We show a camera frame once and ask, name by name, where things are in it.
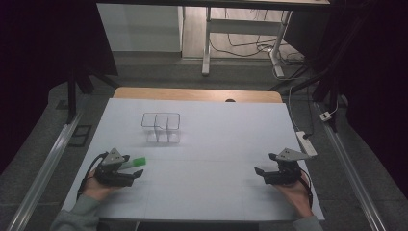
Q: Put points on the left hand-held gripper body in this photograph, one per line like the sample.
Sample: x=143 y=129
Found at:
x=112 y=174

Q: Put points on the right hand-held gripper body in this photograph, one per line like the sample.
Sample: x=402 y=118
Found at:
x=285 y=171

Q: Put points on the small green block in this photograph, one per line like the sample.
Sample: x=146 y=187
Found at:
x=136 y=162

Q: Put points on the clear plastic organizer box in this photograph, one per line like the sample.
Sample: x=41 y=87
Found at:
x=160 y=128

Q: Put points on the person's left hand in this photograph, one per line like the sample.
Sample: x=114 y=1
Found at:
x=94 y=189

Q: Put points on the person's right hand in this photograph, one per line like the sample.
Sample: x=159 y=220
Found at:
x=296 y=197

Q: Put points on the white power strip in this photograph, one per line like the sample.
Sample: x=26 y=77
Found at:
x=306 y=144

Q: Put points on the white table cover sheet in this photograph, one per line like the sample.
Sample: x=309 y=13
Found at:
x=205 y=179

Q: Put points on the small white adapter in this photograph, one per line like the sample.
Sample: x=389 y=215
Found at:
x=325 y=116

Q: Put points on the black metal stand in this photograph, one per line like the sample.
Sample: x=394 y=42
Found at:
x=71 y=96

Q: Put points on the wooden table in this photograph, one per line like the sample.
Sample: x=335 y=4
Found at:
x=192 y=94

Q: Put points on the dark curtain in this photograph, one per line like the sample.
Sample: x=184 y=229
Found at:
x=375 y=80
x=38 y=64

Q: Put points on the white cabinet panel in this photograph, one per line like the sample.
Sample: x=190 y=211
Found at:
x=141 y=27

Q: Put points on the black floor frame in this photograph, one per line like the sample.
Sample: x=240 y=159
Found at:
x=80 y=136

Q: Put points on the aluminium rail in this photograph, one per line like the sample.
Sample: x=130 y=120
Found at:
x=349 y=173
x=45 y=173

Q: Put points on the white desk frame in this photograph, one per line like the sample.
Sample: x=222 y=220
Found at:
x=243 y=26

